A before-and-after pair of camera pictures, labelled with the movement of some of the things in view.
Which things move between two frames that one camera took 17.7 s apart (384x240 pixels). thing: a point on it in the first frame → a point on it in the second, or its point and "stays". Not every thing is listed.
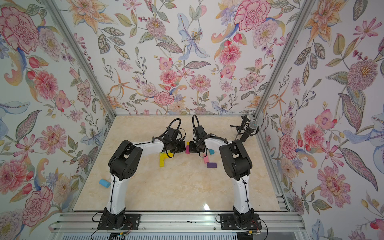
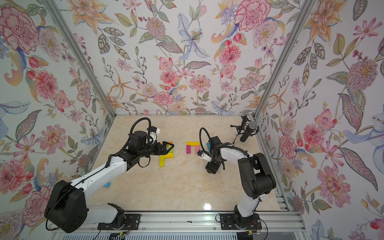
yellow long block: [170, 154] stays
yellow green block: [161, 159] stays
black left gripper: [182, 146] → [164, 150]
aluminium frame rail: [286, 222] stays
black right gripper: [192, 149] → [210, 166]
